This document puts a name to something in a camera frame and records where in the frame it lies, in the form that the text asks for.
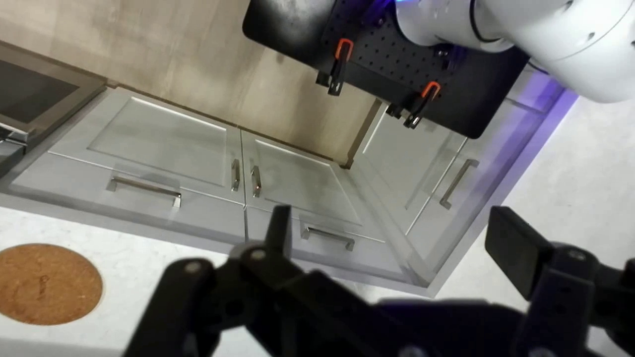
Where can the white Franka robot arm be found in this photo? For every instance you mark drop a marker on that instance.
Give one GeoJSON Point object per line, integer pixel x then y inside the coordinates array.
{"type": "Point", "coordinates": [561, 39]}

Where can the orange black clamp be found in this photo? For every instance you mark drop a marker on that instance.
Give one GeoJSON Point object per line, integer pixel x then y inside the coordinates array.
{"type": "Point", "coordinates": [335, 65]}
{"type": "Point", "coordinates": [423, 105]}

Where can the black perforated mounting board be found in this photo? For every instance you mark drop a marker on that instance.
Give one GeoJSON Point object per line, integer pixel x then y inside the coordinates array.
{"type": "Point", "coordinates": [383, 51]}

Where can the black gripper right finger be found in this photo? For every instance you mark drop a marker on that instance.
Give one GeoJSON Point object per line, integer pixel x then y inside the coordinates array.
{"type": "Point", "coordinates": [561, 297]}

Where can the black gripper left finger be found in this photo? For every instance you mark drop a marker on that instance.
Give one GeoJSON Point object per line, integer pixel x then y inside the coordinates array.
{"type": "Point", "coordinates": [198, 297]}

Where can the round cork trivet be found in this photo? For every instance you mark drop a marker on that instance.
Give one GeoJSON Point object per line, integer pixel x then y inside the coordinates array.
{"type": "Point", "coordinates": [46, 283]}

